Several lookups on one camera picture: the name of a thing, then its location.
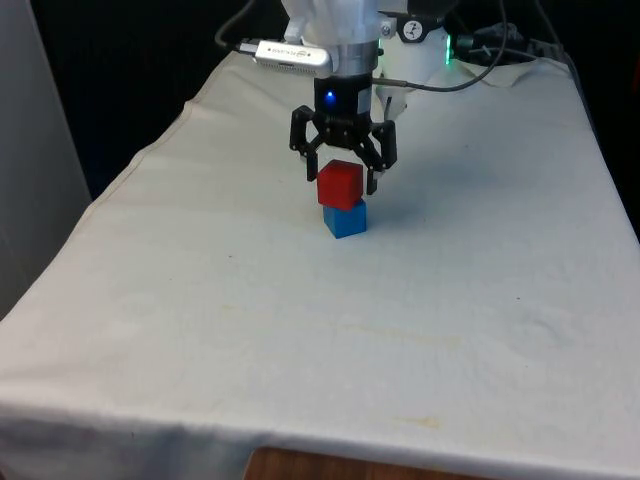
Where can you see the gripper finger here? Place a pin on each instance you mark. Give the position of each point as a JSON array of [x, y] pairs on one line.
[[386, 150], [312, 165]]

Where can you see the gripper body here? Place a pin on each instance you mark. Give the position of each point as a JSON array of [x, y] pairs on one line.
[[345, 102]]

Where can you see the red cube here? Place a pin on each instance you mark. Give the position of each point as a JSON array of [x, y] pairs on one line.
[[339, 185]]

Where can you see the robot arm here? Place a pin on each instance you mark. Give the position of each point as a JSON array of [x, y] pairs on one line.
[[340, 22]]

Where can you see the blue cube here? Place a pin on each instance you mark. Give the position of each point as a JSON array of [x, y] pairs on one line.
[[347, 220]]

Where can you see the pale grey panel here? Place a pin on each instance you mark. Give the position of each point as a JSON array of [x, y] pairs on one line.
[[35, 150]]

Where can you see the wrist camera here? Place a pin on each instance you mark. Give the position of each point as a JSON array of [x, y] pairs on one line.
[[290, 56]]

